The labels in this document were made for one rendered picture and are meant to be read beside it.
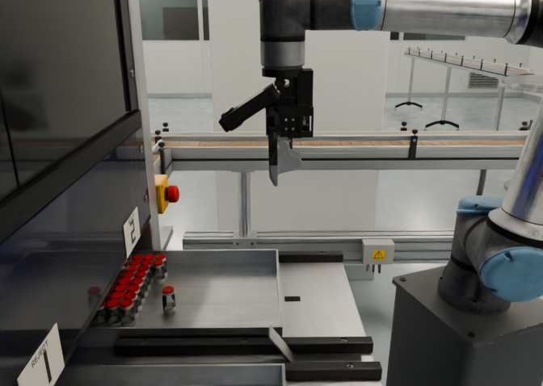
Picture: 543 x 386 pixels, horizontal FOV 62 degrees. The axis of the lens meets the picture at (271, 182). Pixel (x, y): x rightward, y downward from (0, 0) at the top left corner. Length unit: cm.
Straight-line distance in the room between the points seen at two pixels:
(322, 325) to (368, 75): 166
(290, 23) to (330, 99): 154
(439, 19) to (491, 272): 45
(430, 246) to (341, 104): 81
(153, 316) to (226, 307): 13
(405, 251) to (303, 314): 116
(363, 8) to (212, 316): 56
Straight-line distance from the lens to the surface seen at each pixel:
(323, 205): 243
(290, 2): 76
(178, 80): 897
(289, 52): 76
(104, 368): 72
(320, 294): 89
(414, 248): 195
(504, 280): 89
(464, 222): 102
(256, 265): 98
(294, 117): 79
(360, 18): 76
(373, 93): 232
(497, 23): 93
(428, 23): 90
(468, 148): 184
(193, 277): 95
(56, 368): 60
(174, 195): 105
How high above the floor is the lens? 137
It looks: 19 degrees down
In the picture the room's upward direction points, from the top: straight up
